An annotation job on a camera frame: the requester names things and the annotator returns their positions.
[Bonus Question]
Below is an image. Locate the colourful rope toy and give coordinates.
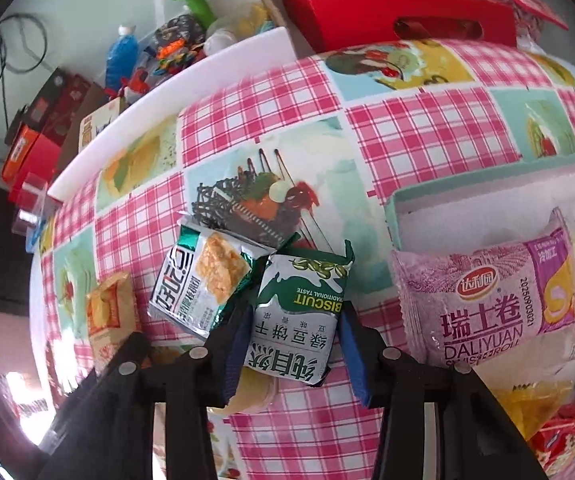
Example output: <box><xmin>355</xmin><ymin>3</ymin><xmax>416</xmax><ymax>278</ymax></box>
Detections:
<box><xmin>142</xmin><ymin>42</ymin><xmax>206</xmax><ymax>78</ymax></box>

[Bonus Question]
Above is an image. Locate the clear orange bread packet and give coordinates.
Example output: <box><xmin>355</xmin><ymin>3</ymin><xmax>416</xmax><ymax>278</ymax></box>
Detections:
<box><xmin>496</xmin><ymin>379</ymin><xmax>575</xmax><ymax>442</ymax></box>

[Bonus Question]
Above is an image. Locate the round dark toy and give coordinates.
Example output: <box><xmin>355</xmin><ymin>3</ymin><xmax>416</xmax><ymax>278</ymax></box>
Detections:
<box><xmin>152</xmin><ymin>14</ymin><xmax>207</xmax><ymax>55</ymax></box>

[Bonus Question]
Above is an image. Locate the blue water bottle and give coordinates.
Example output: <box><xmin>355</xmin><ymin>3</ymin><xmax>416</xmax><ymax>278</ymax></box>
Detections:
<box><xmin>104</xmin><ymin>24</ymin><xmax>142</xmax><ymax>92</ymax></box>

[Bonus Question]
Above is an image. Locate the teal gift box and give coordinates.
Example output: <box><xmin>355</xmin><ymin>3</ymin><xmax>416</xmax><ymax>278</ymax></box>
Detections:
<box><xmin>384</xmin><ymin>149</ymin><xmax>575</xmax><ymax>371</ymax></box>

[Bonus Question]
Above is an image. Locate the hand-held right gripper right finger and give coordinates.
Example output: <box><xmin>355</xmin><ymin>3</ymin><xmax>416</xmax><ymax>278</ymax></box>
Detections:
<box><xmin>342</xmin><ymin>305</ymin><xmax>548</xmax><ymax>480</ymax></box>

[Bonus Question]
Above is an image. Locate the brown cardboard box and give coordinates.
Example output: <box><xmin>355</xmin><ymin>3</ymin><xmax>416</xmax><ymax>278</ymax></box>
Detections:
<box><xmin>58</xmin><ymin>0</ymin><xmax>291</xmax><ymax>161</ymax></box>

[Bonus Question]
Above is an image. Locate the orange swiss roll packet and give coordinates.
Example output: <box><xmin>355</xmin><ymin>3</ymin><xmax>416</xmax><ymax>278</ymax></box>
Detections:
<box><xmin>86</xmin><ymin>271</ymin><xmax>144</xmax><ymax>377</ymax></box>

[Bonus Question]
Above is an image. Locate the black cable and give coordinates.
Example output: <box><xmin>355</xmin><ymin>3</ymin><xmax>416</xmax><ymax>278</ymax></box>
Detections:
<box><xmin>0</xmin><ymin>11</ymin><xmax>49</xmax><ymax>148</ymax></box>

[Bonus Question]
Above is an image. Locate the purple swiss roll packet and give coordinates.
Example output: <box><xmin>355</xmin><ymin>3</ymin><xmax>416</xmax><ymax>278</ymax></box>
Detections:
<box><xmin>389</xmin><ymin>207</ymin><xmax>575</xmax><ymax>367</ymax></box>

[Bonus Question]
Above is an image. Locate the clear plastic box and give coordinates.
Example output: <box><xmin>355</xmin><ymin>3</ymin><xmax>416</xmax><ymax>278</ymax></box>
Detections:
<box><xmin>14</xmin><ymin>171</ymin><xmax>64</xmax><ymax>237</ymax></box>

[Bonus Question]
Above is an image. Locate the large red gift box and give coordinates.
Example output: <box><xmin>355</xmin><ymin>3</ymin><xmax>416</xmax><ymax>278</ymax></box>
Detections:
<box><xmin>272</xmin><ymin>0</ymin><xmax>518</xmax><ymax>54</ymax></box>

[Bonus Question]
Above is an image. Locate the silver green cracker packet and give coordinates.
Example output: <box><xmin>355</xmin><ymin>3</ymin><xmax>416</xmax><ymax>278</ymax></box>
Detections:
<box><xmin>148</xmin><ymin>214</ymin><xmax>279</xmax><ymax>339</ymax></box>

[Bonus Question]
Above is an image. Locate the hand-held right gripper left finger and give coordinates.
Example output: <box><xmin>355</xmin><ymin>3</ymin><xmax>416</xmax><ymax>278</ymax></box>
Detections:
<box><xmin>38</xmin><ymin>305</ymin><xmax>253</xmax><ymax>480</ymax></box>

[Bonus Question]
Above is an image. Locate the cream snack carton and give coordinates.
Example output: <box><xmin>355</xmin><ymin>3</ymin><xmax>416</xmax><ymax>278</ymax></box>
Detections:
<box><xmin>78</xmin><ymin>96</ymin><xmax>128</xmax><ymax>152</ymax></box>

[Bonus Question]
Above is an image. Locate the white foam board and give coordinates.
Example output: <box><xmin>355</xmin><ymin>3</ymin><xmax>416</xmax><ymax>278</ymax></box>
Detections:
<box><xmin>46</xmin><ymin>26</ymin><xmax>304</xmax><ymax>202</ymax></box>

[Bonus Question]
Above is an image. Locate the pink checked tablecloth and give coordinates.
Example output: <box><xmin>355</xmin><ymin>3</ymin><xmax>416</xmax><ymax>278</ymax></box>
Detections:
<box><xmin>30</xmin><ymin>37</ymin><xmax>575</xmax><ymax>480</ymax></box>

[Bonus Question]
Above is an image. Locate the green white biscuit packet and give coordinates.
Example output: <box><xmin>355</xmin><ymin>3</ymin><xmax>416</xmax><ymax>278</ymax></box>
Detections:
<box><xmin>244</xmin><ymin>241</ymin><xmax>356</xmax><ymax>387</ymax></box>

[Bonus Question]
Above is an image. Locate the clear plastic jar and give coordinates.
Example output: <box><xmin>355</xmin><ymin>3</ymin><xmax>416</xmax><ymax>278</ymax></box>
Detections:
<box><xmin>204</xmin><ymin>27</ymin><xmax>239</xmax><ymax>57</ymax></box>

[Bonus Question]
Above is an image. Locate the orange carton box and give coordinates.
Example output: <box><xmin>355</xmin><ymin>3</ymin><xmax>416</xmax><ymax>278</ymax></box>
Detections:
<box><xmin>0</xmin><ymin>124</ymin><xmax>37</xmax><ymax>187</ymax></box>

